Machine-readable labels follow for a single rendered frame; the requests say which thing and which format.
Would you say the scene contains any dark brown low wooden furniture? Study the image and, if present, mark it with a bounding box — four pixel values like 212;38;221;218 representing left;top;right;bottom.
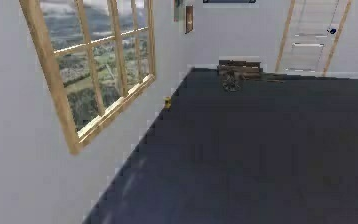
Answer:
216;59;264;93

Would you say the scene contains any wooden framed window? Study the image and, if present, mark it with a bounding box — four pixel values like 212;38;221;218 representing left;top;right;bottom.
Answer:
18;0;157;156

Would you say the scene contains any brown framed wall picture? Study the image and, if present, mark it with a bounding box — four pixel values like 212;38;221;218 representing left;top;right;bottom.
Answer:
185;4;194;35

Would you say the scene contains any green framed wall picture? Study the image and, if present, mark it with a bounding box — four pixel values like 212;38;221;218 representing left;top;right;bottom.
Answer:
173;0;181;23

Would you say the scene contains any dark blue framed wall picture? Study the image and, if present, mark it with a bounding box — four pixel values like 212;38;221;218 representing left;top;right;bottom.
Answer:
202;0;257;4

